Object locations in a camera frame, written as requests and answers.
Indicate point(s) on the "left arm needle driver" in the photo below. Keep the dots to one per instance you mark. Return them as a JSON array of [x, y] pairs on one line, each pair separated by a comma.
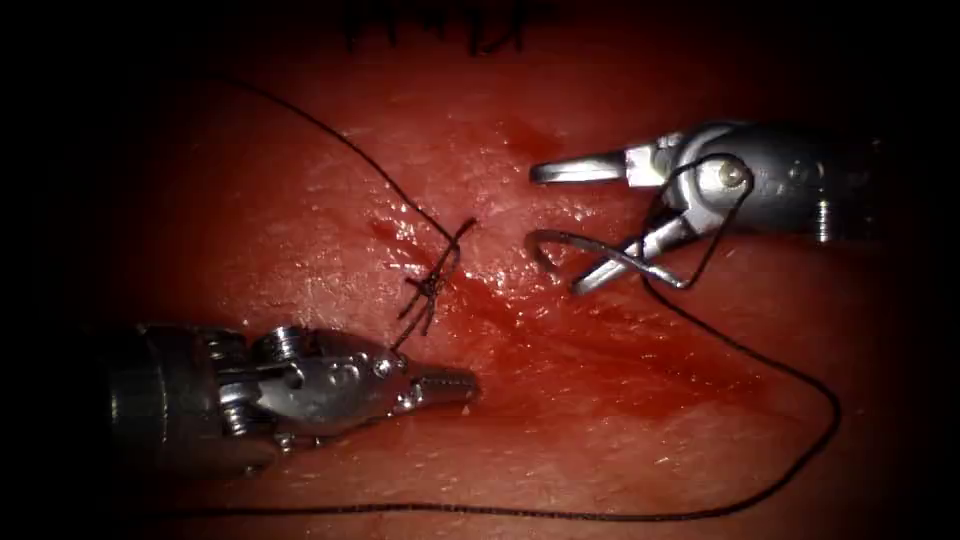
[[330, 382]]

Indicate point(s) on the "black thread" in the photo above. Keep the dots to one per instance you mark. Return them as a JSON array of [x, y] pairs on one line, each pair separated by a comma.
[[600, 517]]

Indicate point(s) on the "black stitching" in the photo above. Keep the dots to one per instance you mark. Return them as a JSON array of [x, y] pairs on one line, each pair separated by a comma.
[[474, 41], [431, 286]]

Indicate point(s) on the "right arm needle driver jaw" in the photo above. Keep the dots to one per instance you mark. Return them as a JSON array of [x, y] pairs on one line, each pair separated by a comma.
[[660, 238], [592, 169]]

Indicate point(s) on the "tissue pad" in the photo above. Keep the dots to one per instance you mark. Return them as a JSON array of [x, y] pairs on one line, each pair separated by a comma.
[[525, 375]]

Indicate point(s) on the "dark left arm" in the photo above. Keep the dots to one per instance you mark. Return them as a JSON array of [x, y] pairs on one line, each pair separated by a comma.
[[165, 390]]

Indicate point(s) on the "curved steel needle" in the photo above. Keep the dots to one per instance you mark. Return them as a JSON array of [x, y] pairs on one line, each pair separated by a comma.
[[585, 242]]

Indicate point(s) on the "right arm needle driver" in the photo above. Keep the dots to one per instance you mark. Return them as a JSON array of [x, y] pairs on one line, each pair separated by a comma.
[[780, 187]]

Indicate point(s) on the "left arm needle driver jaw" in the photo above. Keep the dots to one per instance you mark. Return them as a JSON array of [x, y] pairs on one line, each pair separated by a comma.
[[446, 386]]

